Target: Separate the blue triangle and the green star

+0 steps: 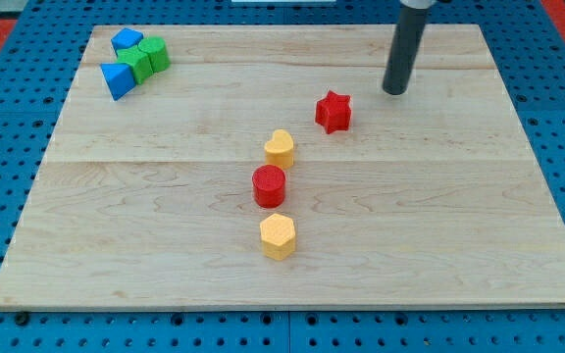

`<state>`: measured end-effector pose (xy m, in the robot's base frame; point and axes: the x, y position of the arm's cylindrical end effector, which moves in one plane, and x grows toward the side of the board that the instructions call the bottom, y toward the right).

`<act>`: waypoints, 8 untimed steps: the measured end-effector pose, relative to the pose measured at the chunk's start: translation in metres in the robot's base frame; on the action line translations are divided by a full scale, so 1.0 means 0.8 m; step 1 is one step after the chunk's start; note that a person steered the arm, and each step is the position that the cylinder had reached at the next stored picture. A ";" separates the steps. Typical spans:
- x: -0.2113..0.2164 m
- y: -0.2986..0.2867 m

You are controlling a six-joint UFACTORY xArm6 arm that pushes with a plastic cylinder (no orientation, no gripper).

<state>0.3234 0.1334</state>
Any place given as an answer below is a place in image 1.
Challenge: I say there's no yellow heart block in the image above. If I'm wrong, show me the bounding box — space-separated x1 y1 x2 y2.
264 129 294 170

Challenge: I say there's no green cylinder block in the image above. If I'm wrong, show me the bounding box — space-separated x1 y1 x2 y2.
137 36 171 73

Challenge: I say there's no yellow hexagon block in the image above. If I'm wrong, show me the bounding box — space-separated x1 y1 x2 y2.
259 214 296 261

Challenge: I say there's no green star block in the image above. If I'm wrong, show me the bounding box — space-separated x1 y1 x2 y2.
117 46 153 84

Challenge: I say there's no blue cube block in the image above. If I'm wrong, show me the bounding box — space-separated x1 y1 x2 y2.
111 27 144 56

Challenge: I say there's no blue triangle block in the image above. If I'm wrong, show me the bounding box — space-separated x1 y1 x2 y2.
100 63 136 101

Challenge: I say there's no red cylinder block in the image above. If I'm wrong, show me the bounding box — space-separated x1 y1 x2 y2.
252 165 286 208

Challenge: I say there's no light wooden board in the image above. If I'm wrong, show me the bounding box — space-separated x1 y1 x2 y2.
0 25 565 312

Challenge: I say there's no red star block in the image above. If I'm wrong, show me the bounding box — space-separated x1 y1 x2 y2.
315 90 352 134

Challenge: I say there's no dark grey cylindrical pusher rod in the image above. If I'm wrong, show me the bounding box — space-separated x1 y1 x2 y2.
383 4 431 95

